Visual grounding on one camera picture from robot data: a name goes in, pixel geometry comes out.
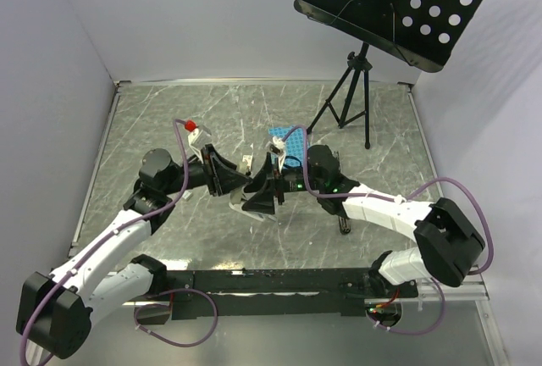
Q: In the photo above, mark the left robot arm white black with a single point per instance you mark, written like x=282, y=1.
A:
x=58, y=310

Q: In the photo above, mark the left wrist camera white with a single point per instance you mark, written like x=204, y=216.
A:
x=198, y=135

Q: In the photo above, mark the black beige stapler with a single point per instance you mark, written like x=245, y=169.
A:
x=344, y=224

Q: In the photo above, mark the small staple box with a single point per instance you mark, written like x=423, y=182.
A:
x=247, y=161

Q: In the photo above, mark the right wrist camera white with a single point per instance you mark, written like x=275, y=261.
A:
x=277, y=147

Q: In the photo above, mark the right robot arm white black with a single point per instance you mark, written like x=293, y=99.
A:
x=447, y=245

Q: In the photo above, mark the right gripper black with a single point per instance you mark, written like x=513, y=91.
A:
x=262, y=202

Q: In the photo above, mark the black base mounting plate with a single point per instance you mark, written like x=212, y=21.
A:
x=346, y=291

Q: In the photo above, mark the blue studded building plate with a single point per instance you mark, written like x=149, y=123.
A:
x=294, y=145

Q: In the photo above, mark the black perforated music stand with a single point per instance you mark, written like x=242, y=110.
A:
x=420, y=33

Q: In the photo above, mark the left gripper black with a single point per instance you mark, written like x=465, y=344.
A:
x=225, y=178

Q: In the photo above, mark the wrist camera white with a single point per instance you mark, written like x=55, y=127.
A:
x=198, y=135
x=277, y=147

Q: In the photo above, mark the aluminium frame rail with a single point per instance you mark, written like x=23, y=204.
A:
x=384, y=314

